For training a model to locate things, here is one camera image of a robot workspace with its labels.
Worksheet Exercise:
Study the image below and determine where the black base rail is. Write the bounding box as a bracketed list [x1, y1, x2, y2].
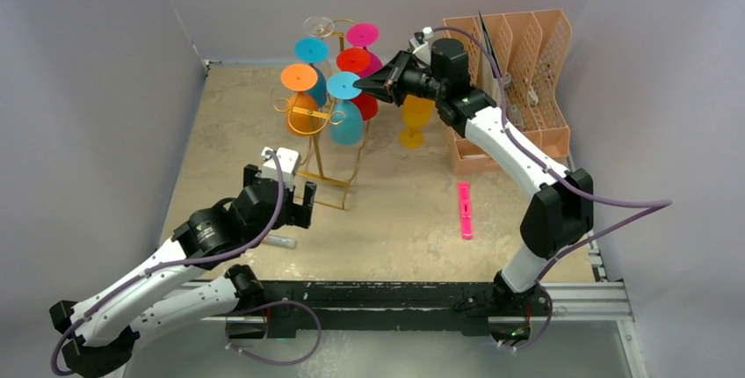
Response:
[234, 280, 549, 340]

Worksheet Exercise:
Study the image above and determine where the clear wine glass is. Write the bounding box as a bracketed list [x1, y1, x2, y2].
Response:
[303, 16, 335, 39]

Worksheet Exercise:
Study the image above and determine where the peach plastic file organizer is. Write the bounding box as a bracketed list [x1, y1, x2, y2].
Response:
[443, 9, 572, 176]

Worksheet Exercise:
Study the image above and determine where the orange wine glass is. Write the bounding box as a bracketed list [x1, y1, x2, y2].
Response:
[280, 63, 319, 136]

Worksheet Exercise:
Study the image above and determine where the magenta wine glass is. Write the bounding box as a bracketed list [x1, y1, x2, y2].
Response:
[346, 23, 380, 59]

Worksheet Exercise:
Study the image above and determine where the orange grey marker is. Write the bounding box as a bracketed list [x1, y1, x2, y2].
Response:
[263, 235, 297, 250]

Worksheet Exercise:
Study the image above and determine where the teal rear wine glass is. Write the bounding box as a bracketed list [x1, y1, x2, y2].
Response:
[294, 36, 329, 107]

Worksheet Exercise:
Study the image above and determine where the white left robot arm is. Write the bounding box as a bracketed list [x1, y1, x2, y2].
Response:
[49, 156, 317, 377]

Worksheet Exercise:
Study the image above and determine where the yellow wine glass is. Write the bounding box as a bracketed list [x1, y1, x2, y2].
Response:
[399, 95, 435, 149]

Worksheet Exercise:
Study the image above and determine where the white folder in organizer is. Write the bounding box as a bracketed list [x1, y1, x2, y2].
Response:
[478, 11, 503, 81]

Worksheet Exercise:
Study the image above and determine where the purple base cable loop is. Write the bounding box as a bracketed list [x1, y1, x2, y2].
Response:
[223, 299, 323, 366]

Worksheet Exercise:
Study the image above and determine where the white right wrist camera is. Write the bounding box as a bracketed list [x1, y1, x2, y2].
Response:
[409, 26, 434, 66]

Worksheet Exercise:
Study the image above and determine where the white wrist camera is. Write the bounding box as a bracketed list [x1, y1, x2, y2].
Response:
[260, 147, 301, 191]
[409, 26, 434, 66]

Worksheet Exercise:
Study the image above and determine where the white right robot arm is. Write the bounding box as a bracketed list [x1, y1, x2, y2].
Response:
[354, 38, 594, 314]

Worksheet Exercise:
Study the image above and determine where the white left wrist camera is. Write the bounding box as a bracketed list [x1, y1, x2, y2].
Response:
[260, 147, 301, 191]

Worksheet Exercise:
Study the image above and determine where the red wine glass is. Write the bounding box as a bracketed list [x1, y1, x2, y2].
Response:
[336, 47, 382, 121]

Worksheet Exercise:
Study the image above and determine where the pink highlighter marker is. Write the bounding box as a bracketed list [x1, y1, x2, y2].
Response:
[458, 181, 474, 240]

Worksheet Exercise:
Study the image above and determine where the light blue wine glass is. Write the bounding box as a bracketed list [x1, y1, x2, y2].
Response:
[327, 71, 365, 146]

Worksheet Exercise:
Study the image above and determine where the gold wire glass rack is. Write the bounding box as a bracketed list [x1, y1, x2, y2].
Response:
[273, 17, 373, 212]

